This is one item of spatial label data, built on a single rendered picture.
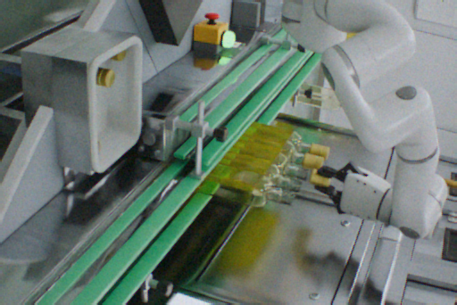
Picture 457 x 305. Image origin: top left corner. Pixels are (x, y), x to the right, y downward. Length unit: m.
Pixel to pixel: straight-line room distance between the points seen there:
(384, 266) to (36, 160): 0.77
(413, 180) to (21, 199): 0.71
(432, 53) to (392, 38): 6.25
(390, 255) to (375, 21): 0.58
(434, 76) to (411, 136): 6.32
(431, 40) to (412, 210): 6.14
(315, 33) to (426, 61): 6.17
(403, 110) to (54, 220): 0.64
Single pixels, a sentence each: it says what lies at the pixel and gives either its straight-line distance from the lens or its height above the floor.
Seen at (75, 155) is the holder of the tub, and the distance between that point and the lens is 1.09.
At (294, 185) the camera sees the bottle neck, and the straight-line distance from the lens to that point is 1.29.
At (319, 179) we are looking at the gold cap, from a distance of 1.33.
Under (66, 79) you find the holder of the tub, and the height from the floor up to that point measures 0.78.
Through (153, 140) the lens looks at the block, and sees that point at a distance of 1.22.
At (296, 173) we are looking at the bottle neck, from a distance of 1.34.
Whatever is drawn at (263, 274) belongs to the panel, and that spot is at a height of 1.13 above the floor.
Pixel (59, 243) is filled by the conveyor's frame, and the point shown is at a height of 0.85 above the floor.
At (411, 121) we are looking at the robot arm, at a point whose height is 1.35.
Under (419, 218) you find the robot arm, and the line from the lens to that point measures 1.12.
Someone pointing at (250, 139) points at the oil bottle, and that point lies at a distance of 1.41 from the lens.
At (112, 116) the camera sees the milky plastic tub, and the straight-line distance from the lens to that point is 1.21.
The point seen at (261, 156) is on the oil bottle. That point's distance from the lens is 1.35.
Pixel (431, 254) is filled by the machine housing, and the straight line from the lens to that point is 1.48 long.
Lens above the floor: 1.36
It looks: 17 degrees down
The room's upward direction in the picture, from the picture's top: 104 degrees clockwise
